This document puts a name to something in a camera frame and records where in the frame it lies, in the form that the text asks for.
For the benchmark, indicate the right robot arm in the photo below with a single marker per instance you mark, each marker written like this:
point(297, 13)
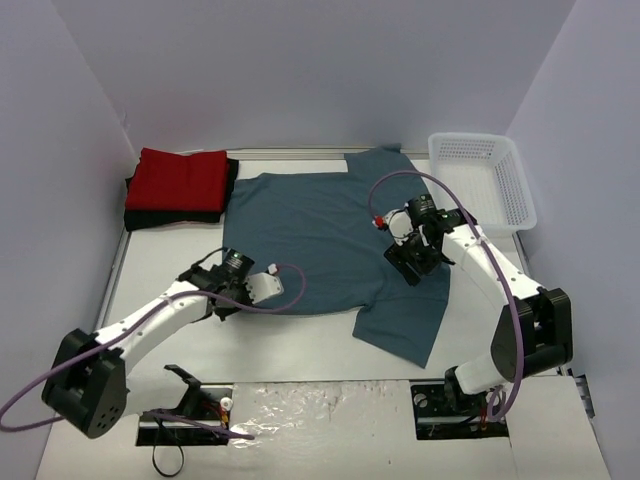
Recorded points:
point(534, 330)

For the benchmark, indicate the black folded t shirt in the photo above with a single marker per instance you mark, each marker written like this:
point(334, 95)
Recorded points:
point(146, 219)

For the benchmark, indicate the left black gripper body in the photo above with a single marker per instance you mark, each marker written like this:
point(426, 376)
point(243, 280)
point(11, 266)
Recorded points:
point(220, 304)

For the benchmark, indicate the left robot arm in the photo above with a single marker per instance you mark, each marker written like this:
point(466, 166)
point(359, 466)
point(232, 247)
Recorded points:
point(91, 383)

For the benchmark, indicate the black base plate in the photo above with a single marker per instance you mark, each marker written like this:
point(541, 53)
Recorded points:
point(209, 404)
point(437, 419)

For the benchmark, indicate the red folded t shirt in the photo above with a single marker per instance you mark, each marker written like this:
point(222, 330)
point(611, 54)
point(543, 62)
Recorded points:
point(165, 181)

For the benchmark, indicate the blue t shirt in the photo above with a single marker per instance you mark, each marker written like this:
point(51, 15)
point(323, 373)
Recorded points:
point(321, 223)

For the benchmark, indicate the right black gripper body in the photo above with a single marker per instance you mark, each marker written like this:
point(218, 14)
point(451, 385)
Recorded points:
point(408, 261)

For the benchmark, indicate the white plastic basket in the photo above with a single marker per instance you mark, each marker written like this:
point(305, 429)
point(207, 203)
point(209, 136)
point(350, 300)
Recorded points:
point(486, 174)

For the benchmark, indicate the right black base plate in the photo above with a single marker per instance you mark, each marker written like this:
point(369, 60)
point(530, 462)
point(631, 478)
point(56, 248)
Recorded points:
point(437, 419)

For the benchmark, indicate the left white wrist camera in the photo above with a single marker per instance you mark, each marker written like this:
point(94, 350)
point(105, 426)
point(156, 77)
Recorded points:
point(264, 285)

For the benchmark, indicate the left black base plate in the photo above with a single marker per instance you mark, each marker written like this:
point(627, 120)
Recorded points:
point(209, 404)

